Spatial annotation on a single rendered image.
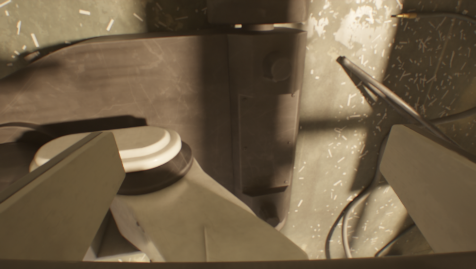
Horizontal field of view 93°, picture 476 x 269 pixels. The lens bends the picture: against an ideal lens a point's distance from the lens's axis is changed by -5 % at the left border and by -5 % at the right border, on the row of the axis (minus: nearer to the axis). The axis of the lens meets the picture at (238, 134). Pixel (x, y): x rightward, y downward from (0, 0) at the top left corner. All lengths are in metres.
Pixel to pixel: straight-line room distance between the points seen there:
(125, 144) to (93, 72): 0.16
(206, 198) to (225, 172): 0.25
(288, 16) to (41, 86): 0.44
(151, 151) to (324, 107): 0.57
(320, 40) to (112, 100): 0.53
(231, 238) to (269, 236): 0.04
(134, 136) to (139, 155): 0.05
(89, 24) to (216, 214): 0.50
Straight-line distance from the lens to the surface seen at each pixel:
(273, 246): 0.23
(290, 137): 0.53
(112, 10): 0.63
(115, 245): 0.48
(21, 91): 0.54
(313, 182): 0.93
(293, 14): 0.46
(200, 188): 0.33
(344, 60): 0.74
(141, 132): 0.39
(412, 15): 0.85
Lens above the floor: 0.61
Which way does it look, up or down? 60 degrees down
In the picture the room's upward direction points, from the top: 157 degrees clockwise
